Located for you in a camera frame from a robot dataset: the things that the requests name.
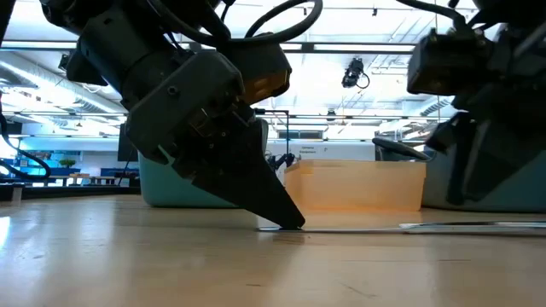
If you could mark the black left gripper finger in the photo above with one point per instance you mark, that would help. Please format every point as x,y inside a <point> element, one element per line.
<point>243,179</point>

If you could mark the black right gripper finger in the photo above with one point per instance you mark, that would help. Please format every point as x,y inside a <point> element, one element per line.
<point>460,170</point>
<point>503,158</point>

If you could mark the steel table knife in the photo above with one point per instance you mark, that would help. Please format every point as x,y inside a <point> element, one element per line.
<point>469,228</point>

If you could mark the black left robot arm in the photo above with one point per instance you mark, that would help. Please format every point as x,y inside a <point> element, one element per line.
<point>111,42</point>

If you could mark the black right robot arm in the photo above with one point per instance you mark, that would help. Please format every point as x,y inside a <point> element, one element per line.
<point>512,10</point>

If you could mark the dark blue-teal plastic bin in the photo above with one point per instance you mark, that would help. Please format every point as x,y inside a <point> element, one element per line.
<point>433,183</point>

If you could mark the black background monitor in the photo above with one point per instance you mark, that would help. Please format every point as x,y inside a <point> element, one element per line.
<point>126,149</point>

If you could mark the light green-teal plastic bin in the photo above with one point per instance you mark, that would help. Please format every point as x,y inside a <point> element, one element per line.
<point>162,187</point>

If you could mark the translucent orange plastic bin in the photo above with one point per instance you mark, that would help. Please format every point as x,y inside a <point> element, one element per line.
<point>354,187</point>

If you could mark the black overhead light bar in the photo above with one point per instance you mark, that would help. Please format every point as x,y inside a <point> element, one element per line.
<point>341,47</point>

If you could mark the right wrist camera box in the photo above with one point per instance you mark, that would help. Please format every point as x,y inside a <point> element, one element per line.
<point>448,64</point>

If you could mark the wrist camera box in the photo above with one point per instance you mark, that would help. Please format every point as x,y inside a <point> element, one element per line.
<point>448,64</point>
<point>264,64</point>

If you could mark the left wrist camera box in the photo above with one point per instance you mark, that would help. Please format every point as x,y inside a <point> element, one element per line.
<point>264,64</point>

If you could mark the black ceiling-mounted camera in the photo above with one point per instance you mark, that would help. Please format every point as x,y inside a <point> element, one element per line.
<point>352,72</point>

